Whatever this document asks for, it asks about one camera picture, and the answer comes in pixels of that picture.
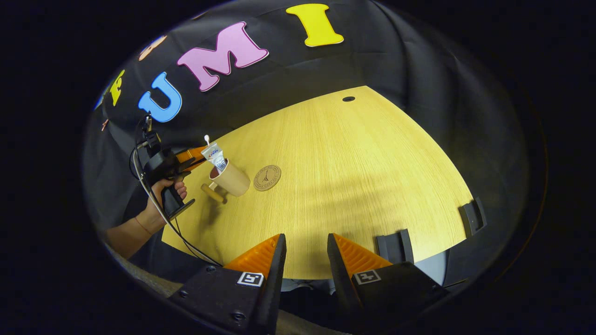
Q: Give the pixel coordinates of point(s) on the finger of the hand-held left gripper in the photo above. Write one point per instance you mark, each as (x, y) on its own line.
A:
(187, 167)
(193, 153)

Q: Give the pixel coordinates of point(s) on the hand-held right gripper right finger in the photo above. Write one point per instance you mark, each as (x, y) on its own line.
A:
(340, 279)

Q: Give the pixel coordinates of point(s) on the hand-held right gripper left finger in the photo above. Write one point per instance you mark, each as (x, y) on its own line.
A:
(277, 279)

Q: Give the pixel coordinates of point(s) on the white toothpaste tube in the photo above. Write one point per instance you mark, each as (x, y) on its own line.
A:
(215, 156)

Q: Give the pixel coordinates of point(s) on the round cork coaster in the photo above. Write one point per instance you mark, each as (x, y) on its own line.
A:
(267, 178)

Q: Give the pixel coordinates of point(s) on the yellow wooden desktop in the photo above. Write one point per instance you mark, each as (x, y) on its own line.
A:
(349, 186)

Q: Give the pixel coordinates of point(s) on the black backdrop cloth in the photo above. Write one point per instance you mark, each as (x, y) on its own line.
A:
(302, 70)

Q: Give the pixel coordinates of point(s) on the black desk bracket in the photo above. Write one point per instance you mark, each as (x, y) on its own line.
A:
(404, 244)
(477, 215)

